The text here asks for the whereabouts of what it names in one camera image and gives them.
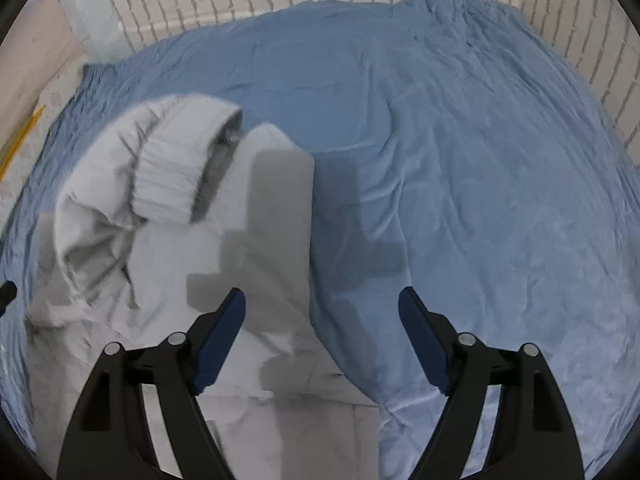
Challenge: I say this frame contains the light grey puffer jacket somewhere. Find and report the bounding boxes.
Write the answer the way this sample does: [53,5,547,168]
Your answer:
[27,94,378,479]

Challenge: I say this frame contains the pink padded headboard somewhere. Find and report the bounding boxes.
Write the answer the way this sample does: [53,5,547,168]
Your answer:
[0,0,84,143]

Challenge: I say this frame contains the clear plastic sheet roll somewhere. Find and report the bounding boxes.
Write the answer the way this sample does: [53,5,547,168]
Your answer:
[61,0,134,63]

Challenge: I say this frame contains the blue bed sheet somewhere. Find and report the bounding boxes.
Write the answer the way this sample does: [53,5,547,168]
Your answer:
[1,0,639,479]

